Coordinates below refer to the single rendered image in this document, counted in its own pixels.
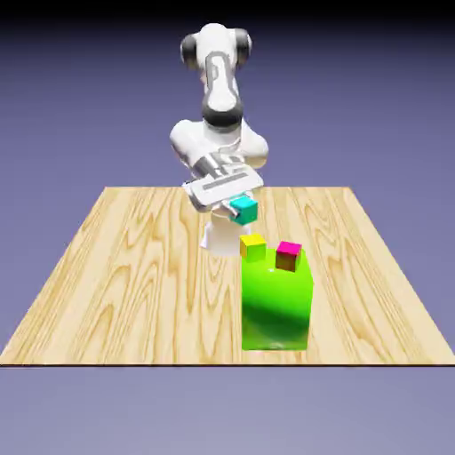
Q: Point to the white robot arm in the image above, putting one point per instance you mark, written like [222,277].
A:
[222,89]

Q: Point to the small magenta cube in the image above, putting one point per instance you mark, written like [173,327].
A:
[288,255]

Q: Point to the small yellow cube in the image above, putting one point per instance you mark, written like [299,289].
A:
[253,246]

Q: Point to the large green box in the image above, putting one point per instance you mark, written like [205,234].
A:
[275,305]

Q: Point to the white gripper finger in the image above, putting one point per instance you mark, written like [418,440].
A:
[227,209]

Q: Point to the small cyan cube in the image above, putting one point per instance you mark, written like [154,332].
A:
[245,210]

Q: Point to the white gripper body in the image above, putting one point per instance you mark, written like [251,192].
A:
[220,188]

